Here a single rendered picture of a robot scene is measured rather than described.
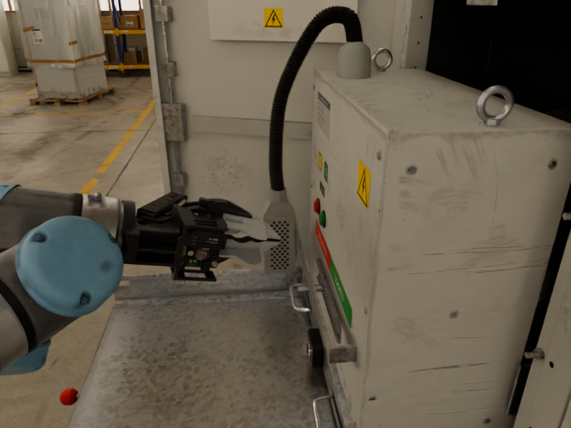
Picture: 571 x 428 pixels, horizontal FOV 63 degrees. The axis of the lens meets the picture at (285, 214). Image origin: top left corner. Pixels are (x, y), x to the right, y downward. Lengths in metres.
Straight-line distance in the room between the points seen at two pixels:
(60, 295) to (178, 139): 0.97
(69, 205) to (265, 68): 0.75
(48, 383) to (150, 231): 1.88
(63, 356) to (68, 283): 2.14
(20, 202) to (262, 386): 0.58
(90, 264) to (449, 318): 0.45
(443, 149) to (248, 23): 0.73
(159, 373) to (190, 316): 0.18
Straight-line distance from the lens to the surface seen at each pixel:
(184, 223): 0.53
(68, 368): 2.43
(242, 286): 1.18
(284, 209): 0.99
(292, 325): 1.08
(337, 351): 0.69
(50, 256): 0.37
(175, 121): 1.29
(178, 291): 1.19
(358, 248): 0.64
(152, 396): 0.96
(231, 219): 0.61
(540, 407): 0.71
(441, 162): 0.54
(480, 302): 0.66
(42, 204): 0.54
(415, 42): 1.08
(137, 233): 0.53
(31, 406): 2.31
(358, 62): 0.87
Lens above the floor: 1.52
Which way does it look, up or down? 25 degrees down
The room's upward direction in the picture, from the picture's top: straight up
